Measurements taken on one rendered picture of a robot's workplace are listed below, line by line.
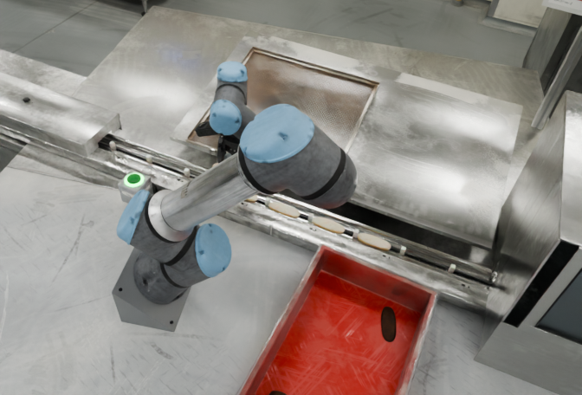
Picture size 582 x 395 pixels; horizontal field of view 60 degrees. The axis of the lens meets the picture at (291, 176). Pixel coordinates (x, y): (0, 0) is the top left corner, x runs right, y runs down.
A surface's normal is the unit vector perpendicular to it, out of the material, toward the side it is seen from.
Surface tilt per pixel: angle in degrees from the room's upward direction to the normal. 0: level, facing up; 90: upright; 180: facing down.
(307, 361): 0
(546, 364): 90
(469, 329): 0
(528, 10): 90
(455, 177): 10
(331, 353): 0
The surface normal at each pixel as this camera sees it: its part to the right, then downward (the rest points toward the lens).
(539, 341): -0.39, 0.63
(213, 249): 0.81, -0.32
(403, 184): 0.00, -0.58
